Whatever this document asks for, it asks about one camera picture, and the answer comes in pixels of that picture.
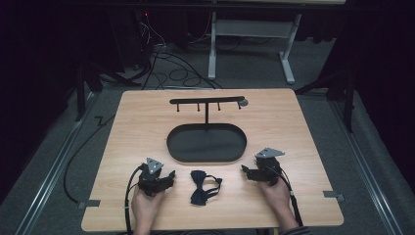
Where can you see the grey tape strip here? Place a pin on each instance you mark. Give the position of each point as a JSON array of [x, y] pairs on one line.
[[333, 195], [88, 204]]

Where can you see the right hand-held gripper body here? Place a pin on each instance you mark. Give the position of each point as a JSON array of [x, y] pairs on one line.
[[268, 168]]

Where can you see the white metal desk frame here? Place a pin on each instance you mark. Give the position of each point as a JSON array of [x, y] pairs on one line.
[[251, 28]]

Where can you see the metal floor rail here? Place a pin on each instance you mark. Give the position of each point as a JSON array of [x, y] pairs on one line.
[[365, 163], [54, 169]]

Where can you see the dark navy bow tie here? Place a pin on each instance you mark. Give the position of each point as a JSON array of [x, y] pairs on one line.
[[199, 187]]

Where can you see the person's right hand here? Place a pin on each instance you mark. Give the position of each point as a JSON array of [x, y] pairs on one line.
[[276, 197]]

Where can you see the black tripod stand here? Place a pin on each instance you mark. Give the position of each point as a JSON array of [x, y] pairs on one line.
[[349, 98], [81, 94]]

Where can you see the black hook rack with tray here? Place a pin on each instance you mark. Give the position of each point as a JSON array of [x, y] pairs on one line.
[[206, 143]]

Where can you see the person's left hand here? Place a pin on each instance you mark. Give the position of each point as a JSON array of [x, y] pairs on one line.
[[146, 207]]

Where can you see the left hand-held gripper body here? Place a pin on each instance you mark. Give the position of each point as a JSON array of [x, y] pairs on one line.
[[150, 178]]

